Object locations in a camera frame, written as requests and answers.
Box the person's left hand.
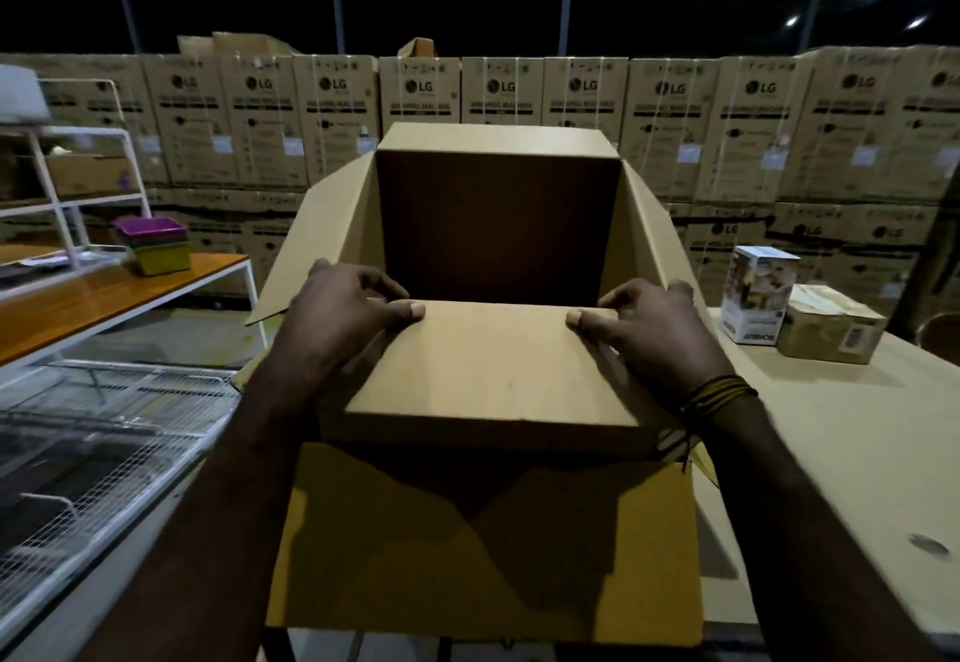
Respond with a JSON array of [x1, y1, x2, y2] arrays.
[[257, 258, 427, 405]]

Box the person's right hand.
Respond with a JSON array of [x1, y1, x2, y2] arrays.
[[565, 277, 738, 410]]

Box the large cardboard box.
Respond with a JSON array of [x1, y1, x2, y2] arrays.
[[233, 121, 719, 648]]

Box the person's left forearm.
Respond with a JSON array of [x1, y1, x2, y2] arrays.
[[73, 375, 340, 662]]

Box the person's right forearm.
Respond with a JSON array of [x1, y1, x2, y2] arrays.
[[681, 382, 942, 662]]

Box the dark thread wrist bands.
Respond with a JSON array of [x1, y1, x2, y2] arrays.
[[655, 374, 759, 472]]

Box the white printed product box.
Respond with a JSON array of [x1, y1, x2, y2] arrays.
[[720, 245, 801, 347]]

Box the small taped cardboard box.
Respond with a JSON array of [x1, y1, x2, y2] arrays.
[[776, 283, 888, 366]]

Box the green plastic bin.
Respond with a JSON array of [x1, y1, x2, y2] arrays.
[[130, 240, 193, 278]]

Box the stack of printed cardboard cartons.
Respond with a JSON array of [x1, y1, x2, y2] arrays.
[[0, 45, 960, 319]]

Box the purple plastic bin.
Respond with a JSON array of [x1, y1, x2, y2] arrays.
[[113, 216, 189, 244]]

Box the wooden top white table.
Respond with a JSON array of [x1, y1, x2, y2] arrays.
[[0, 252, 269, 372]]

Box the plain open cardboard box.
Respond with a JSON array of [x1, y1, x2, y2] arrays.
[[177, 30, 303, 60]]

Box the cardboard box in rack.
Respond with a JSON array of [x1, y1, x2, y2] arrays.
[[43, 153, 138, 199]]

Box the brown chair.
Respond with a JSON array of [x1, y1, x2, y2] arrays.
[[917, 312, 960, 368]]

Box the white metal rack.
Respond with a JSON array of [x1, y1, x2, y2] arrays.
[[0, 76, 153, 274]]

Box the white wire mesh shelf unit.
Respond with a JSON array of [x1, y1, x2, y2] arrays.
[[0, 359, 243, 644]]

